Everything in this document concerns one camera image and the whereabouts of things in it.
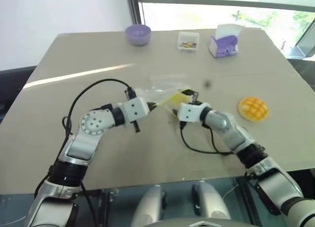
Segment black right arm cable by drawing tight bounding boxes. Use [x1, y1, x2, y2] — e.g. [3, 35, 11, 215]
[179, 122, 237, 156]

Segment dark grey rounded robot torso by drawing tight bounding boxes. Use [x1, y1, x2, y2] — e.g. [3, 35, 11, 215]
[149, 217, 238, 227]

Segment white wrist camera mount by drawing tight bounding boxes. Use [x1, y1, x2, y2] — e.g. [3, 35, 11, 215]
[177, 102, 211, 123]
[122, 97, 151, 122]

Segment dark sofa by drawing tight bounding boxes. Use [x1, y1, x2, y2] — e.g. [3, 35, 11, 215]
[0, 65, 38, 121]

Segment clear plastic bag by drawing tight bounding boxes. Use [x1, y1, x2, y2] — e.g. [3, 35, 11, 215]
[134, 75, 195, 120]

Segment purple round bowl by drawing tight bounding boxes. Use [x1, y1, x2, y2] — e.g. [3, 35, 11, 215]
[125, 24, 152, 46]

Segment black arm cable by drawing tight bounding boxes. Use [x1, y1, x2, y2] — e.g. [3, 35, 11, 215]
[34, 78, 136, 195]
[179, 122, 237, 156]

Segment dark window frame post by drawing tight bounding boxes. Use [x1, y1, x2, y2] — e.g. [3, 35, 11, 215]
[126, 0, 145, 26]

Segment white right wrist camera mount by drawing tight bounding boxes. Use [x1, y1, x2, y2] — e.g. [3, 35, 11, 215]
[177, 102, 211, 123]

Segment purple white tissue box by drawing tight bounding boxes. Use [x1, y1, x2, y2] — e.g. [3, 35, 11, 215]
[208, 32, 240, 59]

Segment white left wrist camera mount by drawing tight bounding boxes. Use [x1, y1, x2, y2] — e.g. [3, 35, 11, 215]
[122, 97, 151, 122]

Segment yellow-orange bread snack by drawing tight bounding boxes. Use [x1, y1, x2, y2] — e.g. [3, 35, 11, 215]
[156, 90, 192, 119]

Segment colourful small pieces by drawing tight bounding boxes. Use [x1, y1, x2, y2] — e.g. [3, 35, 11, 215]
[180, 40, 198, 49]

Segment white tissue sheet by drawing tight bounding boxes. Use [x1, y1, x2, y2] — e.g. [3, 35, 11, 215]
[216, 23, 246, 38]

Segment small clear plastic box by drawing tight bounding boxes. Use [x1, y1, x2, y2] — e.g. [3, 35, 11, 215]
[176, 31, 200, 53]

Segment silver rounded robot leg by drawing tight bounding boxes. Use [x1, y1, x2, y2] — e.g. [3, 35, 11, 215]
[191, 181, 232, 222]
[129, 184, 168, 227]

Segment dark horizontal window rail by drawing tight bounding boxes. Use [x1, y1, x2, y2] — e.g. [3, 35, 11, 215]
[137, 0, 315, 10]

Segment black table leg frame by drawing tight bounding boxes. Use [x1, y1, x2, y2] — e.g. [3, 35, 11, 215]
[96, 187, 119, 227]

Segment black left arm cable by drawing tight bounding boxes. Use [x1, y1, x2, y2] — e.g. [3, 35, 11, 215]
[34, 78, 136, 195]

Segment orange checkered bun snack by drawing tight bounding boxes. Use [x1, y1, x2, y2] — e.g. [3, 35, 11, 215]
[237, 96, 270, 124]

